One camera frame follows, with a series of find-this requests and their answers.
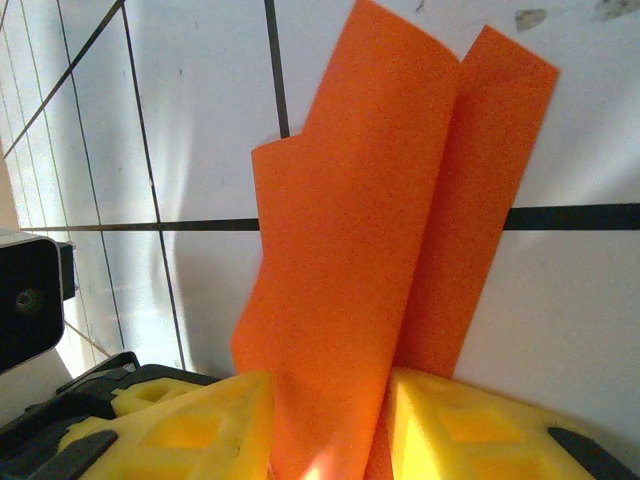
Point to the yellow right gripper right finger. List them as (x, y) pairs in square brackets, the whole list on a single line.
[(475, 440)]

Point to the orange cloth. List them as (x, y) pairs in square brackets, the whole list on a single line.
[(350, 250)]

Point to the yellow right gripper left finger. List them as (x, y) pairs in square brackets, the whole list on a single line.
[(210, 440)]

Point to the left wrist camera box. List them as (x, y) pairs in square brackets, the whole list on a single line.
[(30, 300)]

